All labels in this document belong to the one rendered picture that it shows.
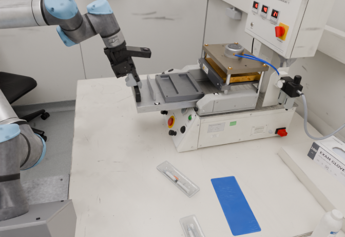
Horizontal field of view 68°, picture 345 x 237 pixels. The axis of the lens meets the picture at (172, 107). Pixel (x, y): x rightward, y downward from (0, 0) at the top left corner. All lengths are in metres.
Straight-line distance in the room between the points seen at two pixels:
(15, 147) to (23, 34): 1.86
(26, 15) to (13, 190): 0.46
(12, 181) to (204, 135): 0.69
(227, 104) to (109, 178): 0.54
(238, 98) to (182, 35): 1.65
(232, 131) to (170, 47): 1.63
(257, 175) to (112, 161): 0.59
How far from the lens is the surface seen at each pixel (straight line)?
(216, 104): 1.02
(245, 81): 1.11
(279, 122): 1.25
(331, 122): 1.42
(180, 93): 1.03
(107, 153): 1.13
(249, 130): 1.18
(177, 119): 1.16
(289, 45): 1.06
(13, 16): 0.85
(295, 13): 1.04
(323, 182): 1.12
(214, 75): 1.07
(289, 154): 1.17
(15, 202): 0.75
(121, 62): 0.98
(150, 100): 1.03
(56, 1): 0.80
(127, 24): 2.47
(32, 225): 0.65
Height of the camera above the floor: 1.52
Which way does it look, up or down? 34 degrees down
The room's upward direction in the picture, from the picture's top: 3 degrees clockwise
